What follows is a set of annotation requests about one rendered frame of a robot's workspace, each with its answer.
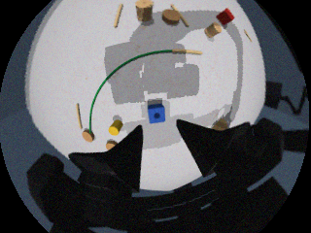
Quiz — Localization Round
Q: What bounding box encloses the tan wooden disc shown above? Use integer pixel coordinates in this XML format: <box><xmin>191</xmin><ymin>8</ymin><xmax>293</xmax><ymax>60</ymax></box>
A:
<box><xmin>160</xmin><ymin>9</ymin><xmax>182</xmax><ymax>24</ymax></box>
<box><xmin>106</xmin><ymin>140</ymin><xmax>117</xmax><ymax>150</ymax></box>

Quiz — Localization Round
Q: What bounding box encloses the light wooden cylinder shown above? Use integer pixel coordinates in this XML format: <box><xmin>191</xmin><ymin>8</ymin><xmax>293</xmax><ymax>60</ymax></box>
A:
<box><xmin>135</xmin><ymin>0</ymin><xmax>155</xmax><ymax>20</ymax></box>

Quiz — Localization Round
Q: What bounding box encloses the round wooden button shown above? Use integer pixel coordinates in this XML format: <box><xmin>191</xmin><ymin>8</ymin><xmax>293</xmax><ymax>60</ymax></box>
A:
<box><xmin>83</xmin><ymin>129</ymin><xmax>94</xmax><ymax>143</ymax></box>

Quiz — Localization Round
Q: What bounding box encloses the blue cube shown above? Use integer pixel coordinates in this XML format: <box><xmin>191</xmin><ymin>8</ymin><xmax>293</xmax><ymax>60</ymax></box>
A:
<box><xmin>148</xmin><ymin>104</ymin><xmax>166</xmax><ymax>124</ymax></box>

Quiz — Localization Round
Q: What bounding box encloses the yellow cylinder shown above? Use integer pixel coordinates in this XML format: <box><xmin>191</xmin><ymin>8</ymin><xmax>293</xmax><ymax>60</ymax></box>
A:
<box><xmin>109</xmin><ymin>120</ymin><xmax>123</xmax><ymax>136</ymax></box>

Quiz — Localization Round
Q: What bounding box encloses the red cube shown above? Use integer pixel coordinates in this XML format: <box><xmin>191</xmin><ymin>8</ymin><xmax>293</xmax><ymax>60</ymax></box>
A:
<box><xmin>217</xmin><ymin>8</ymin><xmax>234</xmax><ymax>26</ymax></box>

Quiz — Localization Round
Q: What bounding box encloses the tan wooden cylinder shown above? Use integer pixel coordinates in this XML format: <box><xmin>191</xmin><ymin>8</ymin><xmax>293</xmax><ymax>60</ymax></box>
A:
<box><xmin>205</xmin><ymin>22</ymin><xmax>222</xmax><ymax>38</ymax></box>

